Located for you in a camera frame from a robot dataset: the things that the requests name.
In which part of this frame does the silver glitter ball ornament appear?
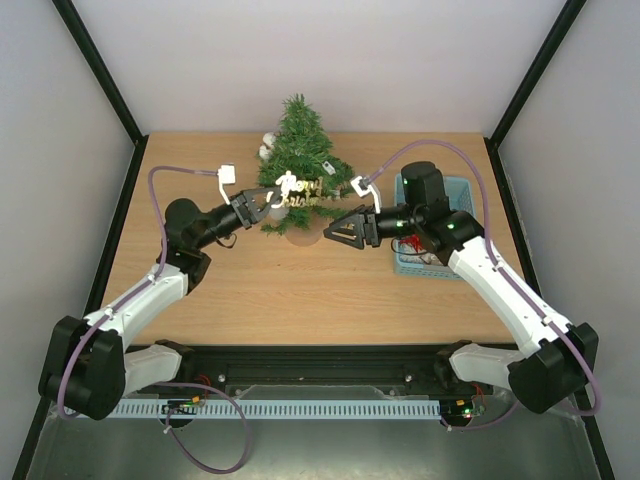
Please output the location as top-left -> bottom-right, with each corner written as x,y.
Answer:
269,207 -> 289,221

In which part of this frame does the light blue cable duct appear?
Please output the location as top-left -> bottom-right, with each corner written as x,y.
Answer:
109,398 -> 440,420

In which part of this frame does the small green christmas tree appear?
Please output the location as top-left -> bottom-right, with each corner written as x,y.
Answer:
256,94 -> 354,236

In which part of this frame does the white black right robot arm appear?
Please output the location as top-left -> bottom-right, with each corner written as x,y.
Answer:
324,162 -> 599,414

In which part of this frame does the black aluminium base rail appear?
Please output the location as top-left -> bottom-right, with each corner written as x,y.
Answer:
49,343 -> 581,396

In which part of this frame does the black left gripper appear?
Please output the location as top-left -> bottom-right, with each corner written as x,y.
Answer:
195,185 -> 282,249

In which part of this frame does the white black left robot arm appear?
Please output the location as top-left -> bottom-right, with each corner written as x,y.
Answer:
38,187 -> 281,420

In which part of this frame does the white snowflake ornament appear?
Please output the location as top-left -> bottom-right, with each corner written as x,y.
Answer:
399,252 -> 432,265

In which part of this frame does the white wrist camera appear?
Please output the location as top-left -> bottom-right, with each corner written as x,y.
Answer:
217,164 -> 236,205
350,175 -> 382,214

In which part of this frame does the gold glitter merry ornament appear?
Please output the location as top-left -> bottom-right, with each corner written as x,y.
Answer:
267,170 -> 323,209

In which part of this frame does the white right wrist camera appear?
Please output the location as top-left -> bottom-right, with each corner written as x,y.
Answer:
350,175 -> 382,214

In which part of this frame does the fairy light wire string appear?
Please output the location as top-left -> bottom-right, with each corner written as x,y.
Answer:
264,124 -> 351,221

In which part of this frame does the red star ornament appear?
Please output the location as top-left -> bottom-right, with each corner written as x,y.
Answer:
398,235 -> 424,253

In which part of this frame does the white pompom ornament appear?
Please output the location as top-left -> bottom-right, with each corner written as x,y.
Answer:
258,132 -> 277,161

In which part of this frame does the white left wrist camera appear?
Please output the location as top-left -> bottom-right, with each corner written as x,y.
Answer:
217,164 -> 236,205

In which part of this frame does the wooden tree base disc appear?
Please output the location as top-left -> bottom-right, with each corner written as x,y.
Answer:
285,229 -> 322,247

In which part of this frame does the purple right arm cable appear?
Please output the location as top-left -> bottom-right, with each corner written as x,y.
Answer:
364,139 -> 603,433

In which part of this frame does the light blue plastic basket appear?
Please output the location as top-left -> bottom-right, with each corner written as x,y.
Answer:
393,172 -> 474,281

